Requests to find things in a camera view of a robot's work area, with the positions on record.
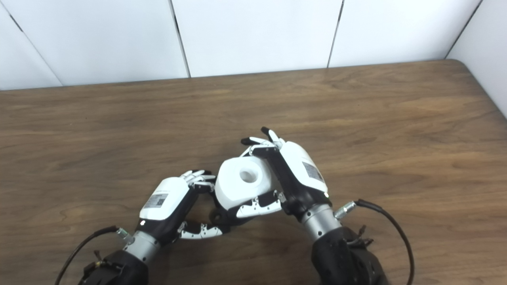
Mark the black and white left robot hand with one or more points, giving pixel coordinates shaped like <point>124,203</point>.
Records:
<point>164,202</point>

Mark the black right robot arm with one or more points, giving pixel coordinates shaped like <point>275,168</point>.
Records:
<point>340,257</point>

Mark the black flanged metal part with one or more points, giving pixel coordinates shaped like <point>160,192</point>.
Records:
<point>222,217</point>

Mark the round white plastic piece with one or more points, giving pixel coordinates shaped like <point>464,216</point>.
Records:
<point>233,190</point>

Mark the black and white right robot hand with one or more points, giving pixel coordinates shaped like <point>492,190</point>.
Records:
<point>301,174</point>

